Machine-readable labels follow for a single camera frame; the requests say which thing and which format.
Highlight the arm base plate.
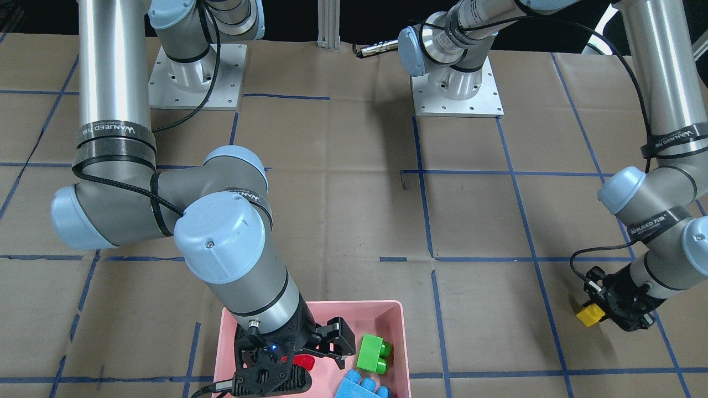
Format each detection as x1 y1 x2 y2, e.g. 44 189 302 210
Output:
410 58 505 118
149 44 248 111

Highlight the pink plastic box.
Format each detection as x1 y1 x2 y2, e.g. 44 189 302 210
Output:
214 300 410 397

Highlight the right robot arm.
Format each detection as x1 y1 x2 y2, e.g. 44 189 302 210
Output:
51 1 356 397

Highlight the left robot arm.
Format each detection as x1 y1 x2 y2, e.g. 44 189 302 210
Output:
398 1 707 332

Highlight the red toy block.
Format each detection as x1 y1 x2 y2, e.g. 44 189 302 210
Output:
293 354 316 372

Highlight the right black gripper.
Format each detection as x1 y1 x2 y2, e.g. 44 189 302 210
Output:
231 298 356 396

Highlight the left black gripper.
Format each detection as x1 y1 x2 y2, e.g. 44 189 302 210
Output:
584 265 662 332

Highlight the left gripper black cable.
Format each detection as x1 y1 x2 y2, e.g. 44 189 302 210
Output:
420 14 653 288

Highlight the green toy block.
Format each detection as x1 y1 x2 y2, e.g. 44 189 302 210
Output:
356 333 393 375

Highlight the yellow toy block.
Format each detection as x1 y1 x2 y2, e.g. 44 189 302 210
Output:
576 303 606 328

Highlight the blue toy block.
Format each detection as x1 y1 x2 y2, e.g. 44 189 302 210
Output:
334 369 392 398

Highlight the aluminium frame post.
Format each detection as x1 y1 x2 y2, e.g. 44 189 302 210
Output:
316 0 341 52

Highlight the metal cable connector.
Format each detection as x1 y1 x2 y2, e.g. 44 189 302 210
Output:
352 39 399 60

